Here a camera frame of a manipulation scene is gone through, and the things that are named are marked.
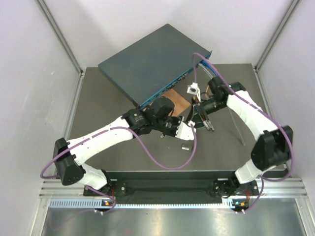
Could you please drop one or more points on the wooden board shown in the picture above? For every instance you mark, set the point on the wooden board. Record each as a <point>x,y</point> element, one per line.
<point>180,102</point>

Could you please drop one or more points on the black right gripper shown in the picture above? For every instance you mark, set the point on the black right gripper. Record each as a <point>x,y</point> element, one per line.
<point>198,111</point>

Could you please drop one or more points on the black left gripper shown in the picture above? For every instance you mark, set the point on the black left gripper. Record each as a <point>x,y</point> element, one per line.
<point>176,120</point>

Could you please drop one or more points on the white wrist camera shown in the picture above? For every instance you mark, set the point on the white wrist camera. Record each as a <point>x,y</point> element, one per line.
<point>186,131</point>
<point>194,90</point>

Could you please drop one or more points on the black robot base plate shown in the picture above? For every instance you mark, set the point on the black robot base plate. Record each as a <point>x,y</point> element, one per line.
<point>175,187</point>

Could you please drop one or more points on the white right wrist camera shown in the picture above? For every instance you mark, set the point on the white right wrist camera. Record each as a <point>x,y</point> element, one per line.
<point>194,90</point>

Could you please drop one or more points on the dark transceiver module pair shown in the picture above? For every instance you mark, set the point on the dark transceiver module pair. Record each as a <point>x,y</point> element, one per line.
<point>207,124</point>

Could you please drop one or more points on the dark blue network switch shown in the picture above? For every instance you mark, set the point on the dark blue network switch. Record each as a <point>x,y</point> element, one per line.
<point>152,65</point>

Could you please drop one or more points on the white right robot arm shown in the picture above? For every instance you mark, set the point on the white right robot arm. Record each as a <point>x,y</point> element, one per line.
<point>272,141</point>

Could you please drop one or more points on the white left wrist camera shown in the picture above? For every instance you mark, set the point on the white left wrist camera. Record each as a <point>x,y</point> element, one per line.
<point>186,131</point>

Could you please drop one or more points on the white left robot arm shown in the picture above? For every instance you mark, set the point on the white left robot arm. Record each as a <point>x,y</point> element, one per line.
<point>70,156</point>

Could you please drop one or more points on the grey slotted cable duct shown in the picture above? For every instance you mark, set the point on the grey slotted cable duct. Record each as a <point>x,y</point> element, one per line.
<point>98,203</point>

